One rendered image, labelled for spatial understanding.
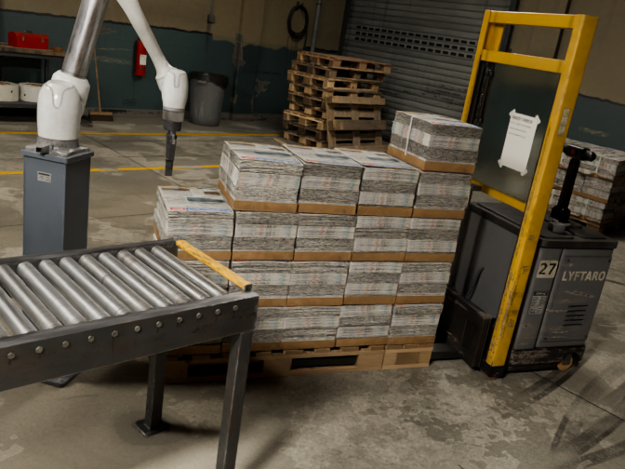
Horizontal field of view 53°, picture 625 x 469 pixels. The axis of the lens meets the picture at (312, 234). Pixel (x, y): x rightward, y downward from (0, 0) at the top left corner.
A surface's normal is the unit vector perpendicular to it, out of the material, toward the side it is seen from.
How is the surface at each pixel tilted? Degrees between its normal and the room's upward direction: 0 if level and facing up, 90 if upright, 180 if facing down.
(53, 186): 90
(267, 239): 90
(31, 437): 0
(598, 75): 90
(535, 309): 90
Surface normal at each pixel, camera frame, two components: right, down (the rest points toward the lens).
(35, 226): -0.20, 0.27
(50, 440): 0.14, -0.94
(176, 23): 0.65, 0.32
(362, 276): 0.34, 0.33
